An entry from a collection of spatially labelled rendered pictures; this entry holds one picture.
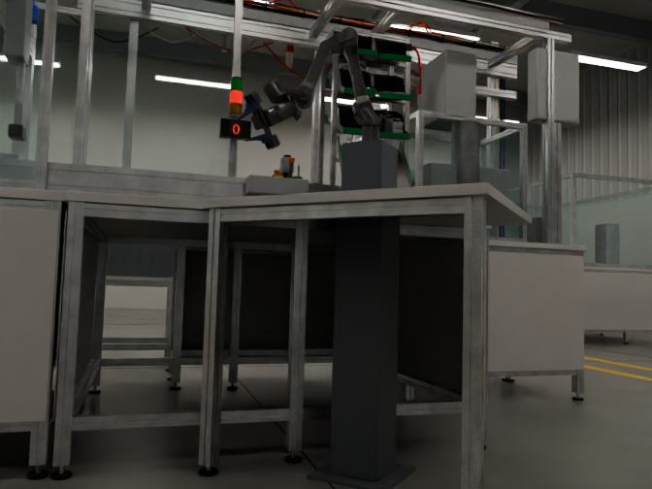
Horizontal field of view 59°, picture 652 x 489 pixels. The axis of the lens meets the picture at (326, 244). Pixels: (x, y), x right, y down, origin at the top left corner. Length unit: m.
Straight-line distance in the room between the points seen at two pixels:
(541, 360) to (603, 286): 4.21
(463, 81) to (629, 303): 4.86
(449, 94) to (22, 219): 2.32
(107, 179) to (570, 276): 2.49
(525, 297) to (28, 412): 2.41
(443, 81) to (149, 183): 1.96
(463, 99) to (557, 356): 1.52
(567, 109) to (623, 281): 4.30
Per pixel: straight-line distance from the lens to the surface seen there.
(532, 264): 3.31
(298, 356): 1.99
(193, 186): 1.99
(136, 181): 1.99
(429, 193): 1.50
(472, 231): 1.49
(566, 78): 3.73
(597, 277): 7.44
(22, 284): 1.93
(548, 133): 3.54
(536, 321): 3.32
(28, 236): 1.94
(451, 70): 3.44
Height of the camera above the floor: 0.60
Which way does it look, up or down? 4 degrees up
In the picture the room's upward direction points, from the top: 2 degrees clockwise
